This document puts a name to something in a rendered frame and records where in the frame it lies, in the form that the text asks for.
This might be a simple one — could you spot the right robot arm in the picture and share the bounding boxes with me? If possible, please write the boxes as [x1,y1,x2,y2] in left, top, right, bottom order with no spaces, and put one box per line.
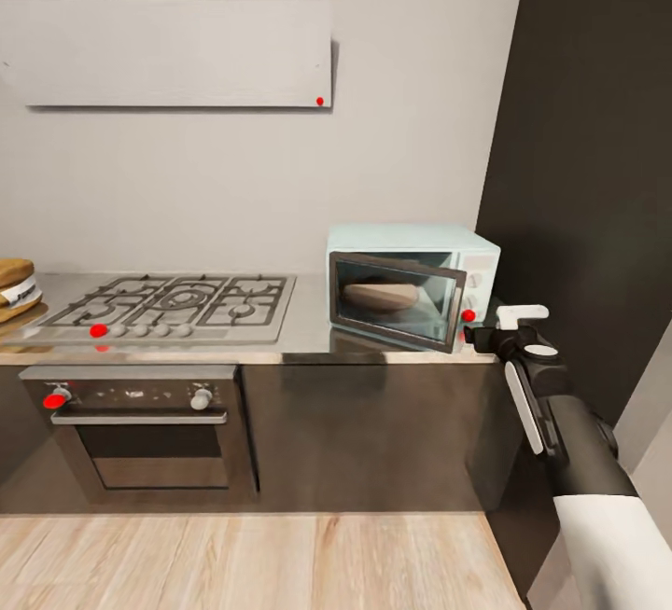
[465,305,672,610]

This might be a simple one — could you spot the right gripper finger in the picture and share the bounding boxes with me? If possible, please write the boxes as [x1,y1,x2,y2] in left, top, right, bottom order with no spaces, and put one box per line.
[465,326,511,344]

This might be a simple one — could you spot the popcorn bag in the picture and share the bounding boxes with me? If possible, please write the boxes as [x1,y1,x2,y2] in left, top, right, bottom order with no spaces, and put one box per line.
[0,258,44,324]

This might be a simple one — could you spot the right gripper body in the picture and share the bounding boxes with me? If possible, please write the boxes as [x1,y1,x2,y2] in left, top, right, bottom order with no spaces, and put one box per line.
[473,324,537,357]

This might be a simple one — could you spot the microwave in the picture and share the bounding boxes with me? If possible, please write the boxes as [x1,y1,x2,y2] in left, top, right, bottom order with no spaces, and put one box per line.
[326,223,501,354]

